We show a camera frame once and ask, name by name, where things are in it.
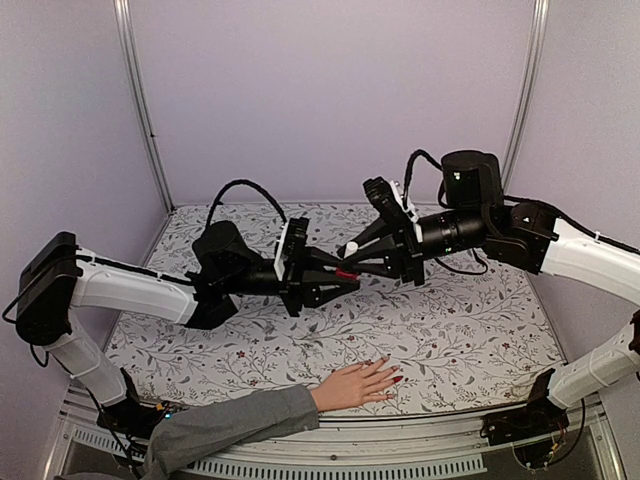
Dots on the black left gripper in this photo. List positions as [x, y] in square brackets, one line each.
[298, 282]

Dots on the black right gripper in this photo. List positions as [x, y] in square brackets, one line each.
[401, 259]

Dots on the red nail polish bottle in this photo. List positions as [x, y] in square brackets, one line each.
[345, 274]

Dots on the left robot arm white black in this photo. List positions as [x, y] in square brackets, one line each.
[64, 276]

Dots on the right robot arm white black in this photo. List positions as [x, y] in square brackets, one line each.
[527, 234]

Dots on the grey sleeved forearm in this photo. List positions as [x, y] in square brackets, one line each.
[194, 434]

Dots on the mannequin hand with nails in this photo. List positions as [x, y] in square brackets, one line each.
[356, 385]

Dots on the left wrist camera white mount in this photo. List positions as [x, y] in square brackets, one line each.
[291, 244]

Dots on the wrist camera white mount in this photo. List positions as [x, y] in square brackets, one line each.
[291, 244]
[395, 213]

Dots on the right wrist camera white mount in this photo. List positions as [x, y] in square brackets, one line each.
[395, 213]

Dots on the aluminium front rail frame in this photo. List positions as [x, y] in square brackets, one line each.
[372, 444]

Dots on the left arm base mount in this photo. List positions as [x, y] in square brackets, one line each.
[130, 417]

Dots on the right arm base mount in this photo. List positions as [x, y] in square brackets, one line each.
[537, 417]

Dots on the aluminium corner post right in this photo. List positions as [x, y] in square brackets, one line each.
[535, 47]

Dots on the aluminium corner post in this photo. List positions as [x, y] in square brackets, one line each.
[535, 47]
[122, 10]

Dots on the aluminium corner post left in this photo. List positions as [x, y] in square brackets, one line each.
[122, 10]

